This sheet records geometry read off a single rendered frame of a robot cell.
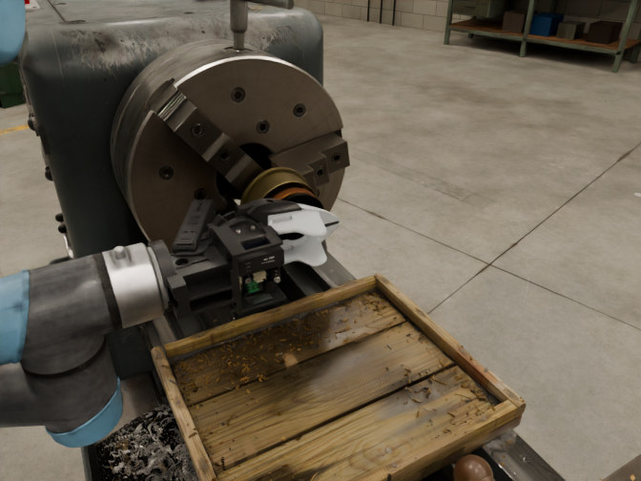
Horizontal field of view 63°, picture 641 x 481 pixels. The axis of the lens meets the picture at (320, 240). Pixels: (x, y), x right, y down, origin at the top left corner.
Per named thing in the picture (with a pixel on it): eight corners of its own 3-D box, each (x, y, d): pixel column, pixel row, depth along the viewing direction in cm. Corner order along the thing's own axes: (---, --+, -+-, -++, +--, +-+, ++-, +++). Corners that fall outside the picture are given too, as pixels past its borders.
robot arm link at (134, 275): (113, 300, 54) (95, 233, 50) (157, 287, 56) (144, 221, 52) (128, 344, 49) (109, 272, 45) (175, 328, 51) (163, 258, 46)
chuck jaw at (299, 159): (257, 145, 73) (330, 118, 77) (264, 177, 76) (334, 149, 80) (292, 174, 65) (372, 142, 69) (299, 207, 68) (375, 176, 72)
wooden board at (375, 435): (155, 370, 70) (150, 347, 68) (378, 291, 85) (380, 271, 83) (236, 582, 47) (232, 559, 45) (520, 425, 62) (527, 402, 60)
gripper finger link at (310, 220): (359, 239, 58) (282, 261, 54) (332, 216, 62) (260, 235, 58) (360, 214, 56) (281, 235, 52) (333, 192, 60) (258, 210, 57)
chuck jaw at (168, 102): (213, 168, 71) (146, 110, 64) (237, 141, 71) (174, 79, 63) (243, 200, 63) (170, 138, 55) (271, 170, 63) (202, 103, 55)
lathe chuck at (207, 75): (125, 263, 78) (102, 41, 63) (310, 231, 93) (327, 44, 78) (138, 296, 71) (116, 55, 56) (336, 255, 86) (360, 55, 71)
